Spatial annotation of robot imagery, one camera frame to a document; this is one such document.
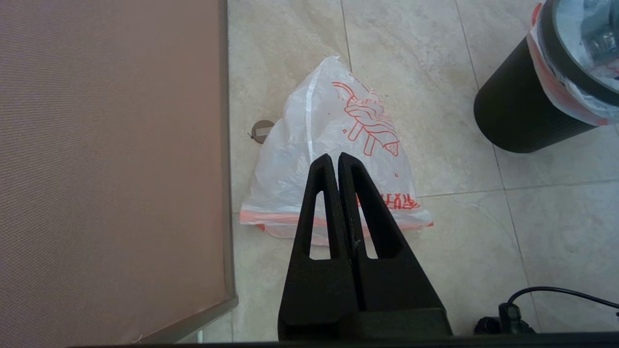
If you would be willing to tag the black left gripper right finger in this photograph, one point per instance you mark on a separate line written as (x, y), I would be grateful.
(391, 285)

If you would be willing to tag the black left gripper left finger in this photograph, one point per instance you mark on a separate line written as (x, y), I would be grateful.
(319, 290)

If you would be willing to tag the new white orange-print bag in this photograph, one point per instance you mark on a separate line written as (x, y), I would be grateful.
(300, 159)

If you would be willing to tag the black round trash bin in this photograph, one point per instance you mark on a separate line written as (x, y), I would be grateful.
(517, 111)

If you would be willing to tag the labelled clear plastic bottle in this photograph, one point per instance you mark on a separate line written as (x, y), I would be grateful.
(604, 43)

